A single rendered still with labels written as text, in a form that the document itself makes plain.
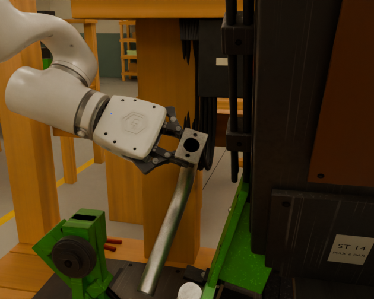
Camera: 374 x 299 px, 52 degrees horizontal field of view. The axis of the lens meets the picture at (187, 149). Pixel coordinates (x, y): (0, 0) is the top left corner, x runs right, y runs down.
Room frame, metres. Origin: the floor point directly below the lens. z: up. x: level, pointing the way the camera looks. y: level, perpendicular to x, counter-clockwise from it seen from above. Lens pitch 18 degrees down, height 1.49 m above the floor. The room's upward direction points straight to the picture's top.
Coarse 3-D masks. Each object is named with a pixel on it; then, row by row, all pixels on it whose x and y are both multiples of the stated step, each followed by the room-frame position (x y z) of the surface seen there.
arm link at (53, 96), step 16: (16, 80) 0.64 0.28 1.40; (32, 80) 0.64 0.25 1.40; (48, 80) 0.64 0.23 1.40; (64, 80) 0.65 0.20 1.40; (80, 80) 0.67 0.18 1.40; (16, 96) 0.63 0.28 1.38; (32, 96) 0.62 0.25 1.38; (48, 96) 0.62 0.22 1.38; (64, 96) 0.62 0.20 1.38; (80, 96) 0.62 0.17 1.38; (16, 112) 0.65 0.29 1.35; (32, 112) 0.63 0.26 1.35; (48, 112) 0.62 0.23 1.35; (64, 112) 0.61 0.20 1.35; (64, 128) 0.62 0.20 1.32
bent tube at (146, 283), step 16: (192, 144) 0.63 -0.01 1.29; (192, 160) 0.58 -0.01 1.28; (192, 176) 0.66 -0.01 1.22; (176, 192) 0.66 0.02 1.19; (176, 208) 0.65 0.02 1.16; (176, 224) 0.63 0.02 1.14; (160, 240) 0.60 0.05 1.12; (160, 256) 0.58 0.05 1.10; (144, 272) 0.56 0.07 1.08; (160, 272) 0.57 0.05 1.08; (144, 288) 0.54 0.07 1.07
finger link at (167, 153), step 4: (152, 148) 0.60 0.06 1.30; (156, 148) 0.60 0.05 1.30; (160, 148) 0.60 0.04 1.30; (152, 152) 0.60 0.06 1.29; (156, 152) 0.60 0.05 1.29; (160, 152) 0.60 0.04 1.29; (164, 152) 0.60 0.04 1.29; (168, 152) 0.60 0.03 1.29; (152, 156) 0.62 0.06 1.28; (156, 156) 0.61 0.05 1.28; (164, 156) 0.59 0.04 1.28; (168, 156) 0.60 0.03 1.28
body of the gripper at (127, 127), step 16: (112, 96) 0.65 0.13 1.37; (112, 112) 0.62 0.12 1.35; (128, 112) 0.63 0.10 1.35; (144, 112) 0.63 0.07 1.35; (160, 112) 0.63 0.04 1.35; (96, 128) 0.61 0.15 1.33; (112, 128) 0.61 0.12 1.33; (128, 128) 0.61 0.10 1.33; (144, 128) 0.61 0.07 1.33; (160, 128) 0.61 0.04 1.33; (112, 144) 0.59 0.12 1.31; (128, 144) 0.59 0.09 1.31; (144, 144) 0.59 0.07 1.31; (128, 160) 0.61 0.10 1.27; (144, 160) 0.62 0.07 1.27
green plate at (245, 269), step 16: (240, 192) 0.49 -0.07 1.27; (240, 208) 0.48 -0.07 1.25; (240, 224) 0.50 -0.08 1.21; (224, 240) 0.49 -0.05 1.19; (240, 240) 0.50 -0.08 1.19; (224, 256) 0.49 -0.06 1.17; (240, 256) 0.50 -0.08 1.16; (256, 256) 0.49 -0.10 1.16; (224, 272) 0.50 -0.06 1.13; (240, 272) 0.50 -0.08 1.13; (256, 272) 0.49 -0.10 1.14; (256, 288) 0.49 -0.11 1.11
